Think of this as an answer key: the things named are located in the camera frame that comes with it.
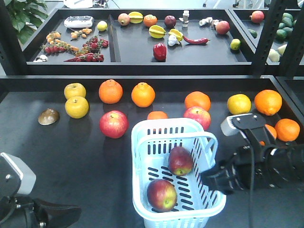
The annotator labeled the yellow pear front left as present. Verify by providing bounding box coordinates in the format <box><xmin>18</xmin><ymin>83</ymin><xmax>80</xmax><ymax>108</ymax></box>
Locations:
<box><xmin>65</xmin><ymin>96</ymin><xmax>89</xmax><ymax>119</ymax></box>

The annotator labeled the orange with knob left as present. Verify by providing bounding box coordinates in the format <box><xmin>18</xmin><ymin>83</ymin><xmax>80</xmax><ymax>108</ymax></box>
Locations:
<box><xmin>99</xmin><ymin>79</ymin><xmax>123</xmax><ymax>104</ymax></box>

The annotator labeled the black upper display tray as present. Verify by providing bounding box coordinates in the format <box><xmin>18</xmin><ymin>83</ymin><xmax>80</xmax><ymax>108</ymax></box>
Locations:
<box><xmin>22</xmin><ymin>9</ymin><xmax>254</xmax><ymax>76</ymax></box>

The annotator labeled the white garlic bulb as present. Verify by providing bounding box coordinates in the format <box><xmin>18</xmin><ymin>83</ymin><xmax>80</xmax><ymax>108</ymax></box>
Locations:
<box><xmin>168</xmin><ymin>35</ymin><xmax>180</xmax><ymax>47</ymax></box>

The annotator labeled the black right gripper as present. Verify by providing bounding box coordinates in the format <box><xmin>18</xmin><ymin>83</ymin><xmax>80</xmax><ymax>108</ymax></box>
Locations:
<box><xmin>200</xmin><ymin>144</ymin><xmax>304</xmax><ymax>195</ymax></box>

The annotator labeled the red apple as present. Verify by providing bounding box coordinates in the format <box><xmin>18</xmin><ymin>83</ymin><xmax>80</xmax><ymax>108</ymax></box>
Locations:
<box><xmin>168</xmin><ymin>146</ymin><xmax>193</xmax><ymax>176</ymax></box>
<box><xmin>147</xmin><ymin>179</ymin><xmax>177</xmax><ymax>212</ymax></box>
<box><xmin>99</xmin><ymin>110</ymin><xmax>129</xmax><ymax>139</ymax></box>
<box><xmin>183</xmin><ymin>106</ymin><xmax>211</xmax><ymax>131</ymax></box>

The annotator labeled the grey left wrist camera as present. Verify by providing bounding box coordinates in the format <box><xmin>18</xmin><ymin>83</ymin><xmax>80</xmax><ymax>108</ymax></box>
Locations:
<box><xmin>0</xmin><ymin>152</ymin><xmax>36</xmax><ymax>197</ymax></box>

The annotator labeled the small orange rightmost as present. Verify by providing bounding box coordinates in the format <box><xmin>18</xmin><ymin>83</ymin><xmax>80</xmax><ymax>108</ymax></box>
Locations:
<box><xmin>275</xmin><ymin>118</ymin><xmax>300</xmax><ymax>142</ymax></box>

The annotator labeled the potted green plant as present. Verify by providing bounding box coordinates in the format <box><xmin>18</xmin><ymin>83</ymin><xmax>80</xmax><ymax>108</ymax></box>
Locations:
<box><xmin>3</xmin><ymin>0</ymin><xmax>48</xmax><ymax>44</ymax></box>

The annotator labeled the small orange centre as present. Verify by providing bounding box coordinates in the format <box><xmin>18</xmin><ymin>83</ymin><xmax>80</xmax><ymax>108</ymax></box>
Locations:
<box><xmin>147</xmin><ymin>111</ymin><xmax>169</xmax><ymax>120</ymax></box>

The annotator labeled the small orange right pair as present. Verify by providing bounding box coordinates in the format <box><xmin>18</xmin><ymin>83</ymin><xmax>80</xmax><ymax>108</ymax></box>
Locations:
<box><xmin>258</xmin><ymin>124</ymin><xmax>277</xmax><ymax>146</ymax></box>

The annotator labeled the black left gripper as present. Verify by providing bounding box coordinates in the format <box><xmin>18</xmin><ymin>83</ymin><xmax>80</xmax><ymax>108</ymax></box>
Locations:
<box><xmin>0</xmin><ymin>197</ymin><xmax>82</xmax><ymax>228</ymax></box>

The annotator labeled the red bell pepper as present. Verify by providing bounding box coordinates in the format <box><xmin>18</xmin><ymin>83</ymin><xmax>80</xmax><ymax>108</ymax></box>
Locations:
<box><xmin>153</xmin><ymin>43</ymin><xmax>167</xmax><ymax>61</ymax></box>

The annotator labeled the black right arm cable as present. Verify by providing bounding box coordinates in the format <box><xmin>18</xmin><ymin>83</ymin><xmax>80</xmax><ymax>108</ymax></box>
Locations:
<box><xmin>239</xmin><ymin>130</ymin><xmax>256</xmax><ymax>228</ymax></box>

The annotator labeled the orange behind middle apple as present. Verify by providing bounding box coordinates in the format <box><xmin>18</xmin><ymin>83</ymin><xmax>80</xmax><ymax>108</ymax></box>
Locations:
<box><xmin>184</xmin><ymin>91</ymin><xmax>211</xmax><ymax>111</ymax></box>

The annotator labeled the yellow pear back left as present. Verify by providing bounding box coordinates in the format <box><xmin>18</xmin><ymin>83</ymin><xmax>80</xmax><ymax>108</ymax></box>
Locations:
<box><xmin>64</xmin><ymin>83</ymin><xmax>86</xmax><ymax>100</ymax></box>

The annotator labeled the yellow starfruit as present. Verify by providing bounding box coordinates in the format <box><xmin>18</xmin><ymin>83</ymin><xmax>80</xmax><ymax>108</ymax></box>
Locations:
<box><xmin>149</xmin><ymin>25</ymin><xmax>166</xmax><ymax>38</ymax></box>

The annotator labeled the orange with knob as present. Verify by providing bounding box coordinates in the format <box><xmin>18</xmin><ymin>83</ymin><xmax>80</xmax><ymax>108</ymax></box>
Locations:
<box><xmin>131</xmin><ymin>82</ymin><xmax>156</xmax><ymax>108</ymax></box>
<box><xmin>99</xmin><ymin>79</ymin><xmax>123</xmax><ymax>104</ymax></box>

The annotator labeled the yellow round pear right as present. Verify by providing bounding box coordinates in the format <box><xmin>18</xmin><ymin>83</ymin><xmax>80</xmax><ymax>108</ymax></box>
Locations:
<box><xmin>227</xmin><ymin>94</ymin><xmax>251</xmax><ymax>115</ymax></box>

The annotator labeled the light blue plastic basket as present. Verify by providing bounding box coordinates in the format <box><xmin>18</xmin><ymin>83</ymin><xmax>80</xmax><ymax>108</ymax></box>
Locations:
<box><xmin>131</xmin><ymin>118</ymin><xmax>226</xmax><ymax>228</ymax></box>

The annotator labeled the large orange far right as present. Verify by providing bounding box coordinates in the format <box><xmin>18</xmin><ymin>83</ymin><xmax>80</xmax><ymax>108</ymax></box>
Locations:
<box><xmin>254</xmin><ymin>89</ymin><xmax>282</xmax><ymax>116</ymax></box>

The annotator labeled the red chili pepper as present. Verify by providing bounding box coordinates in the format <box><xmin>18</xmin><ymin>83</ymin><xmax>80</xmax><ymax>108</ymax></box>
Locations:
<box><xmin>183</xmin><ymin>36</ymin><xmax>210</xmax><ymax>45</ymax></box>

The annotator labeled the white handheld device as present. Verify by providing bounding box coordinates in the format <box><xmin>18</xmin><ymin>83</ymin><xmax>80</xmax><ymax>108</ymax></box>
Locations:
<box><xmin>64</xmin><ymin>16</ymin><xmax>94</xmax><ymax>29</ymax></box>

